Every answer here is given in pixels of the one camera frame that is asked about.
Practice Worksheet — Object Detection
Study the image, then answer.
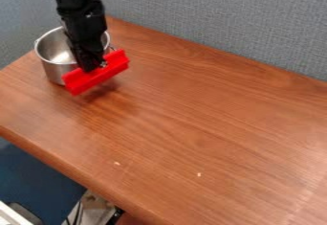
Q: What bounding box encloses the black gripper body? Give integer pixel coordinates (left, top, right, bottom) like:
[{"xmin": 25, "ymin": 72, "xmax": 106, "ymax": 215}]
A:
[{"xmin": 57, "ymin": 0, "xmax": 109, "ymax": 53}]

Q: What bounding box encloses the metal table leg bracket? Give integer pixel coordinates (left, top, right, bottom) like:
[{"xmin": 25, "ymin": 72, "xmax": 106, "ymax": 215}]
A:
[{"xmin": 62, "ymin": 191, "xmax": 125, "ymax": 225}]

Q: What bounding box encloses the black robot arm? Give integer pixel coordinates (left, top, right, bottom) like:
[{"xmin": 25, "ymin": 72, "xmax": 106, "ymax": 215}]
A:
[{"xmin": 55, "ymin": 0, "xmax": 107, "ymax": 73}]

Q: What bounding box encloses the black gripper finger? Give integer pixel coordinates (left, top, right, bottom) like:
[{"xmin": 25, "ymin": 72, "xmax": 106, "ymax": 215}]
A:
[{"xmin": 74, "ymin": 47, "xmax": 105, "ymax": 73}]

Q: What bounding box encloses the white object at corner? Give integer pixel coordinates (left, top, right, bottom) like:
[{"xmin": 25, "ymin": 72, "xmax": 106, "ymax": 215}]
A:
[{"xmin": 0, "ymin": 201, "xmax": 34, "ymax": 225}]

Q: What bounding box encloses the stainless steel pot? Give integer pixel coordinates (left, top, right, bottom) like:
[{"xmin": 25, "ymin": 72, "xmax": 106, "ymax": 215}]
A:
[{"xmin": 34, "ymin": 26, "xmax": 118, "ymax": 86}]

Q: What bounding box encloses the red rectangular block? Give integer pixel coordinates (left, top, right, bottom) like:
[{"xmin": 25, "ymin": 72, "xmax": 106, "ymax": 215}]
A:
[{"xmin": 62, "ymin": 50, "xmax": 130, "ymax": 96}]

